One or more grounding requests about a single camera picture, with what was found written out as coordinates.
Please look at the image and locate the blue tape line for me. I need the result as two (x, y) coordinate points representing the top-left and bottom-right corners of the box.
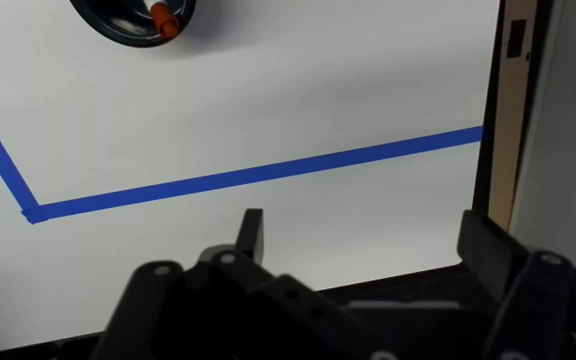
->
(0, 126), (483, 225)

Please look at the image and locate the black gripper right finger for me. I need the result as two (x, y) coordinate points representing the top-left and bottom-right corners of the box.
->
(458, 210), (571, 315)

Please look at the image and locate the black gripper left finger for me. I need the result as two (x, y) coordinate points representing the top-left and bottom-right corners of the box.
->
(195, 209), (315, 305)

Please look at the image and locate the dark teal ceramic mug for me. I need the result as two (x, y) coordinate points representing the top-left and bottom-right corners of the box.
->
(69, 0), (195, 48)

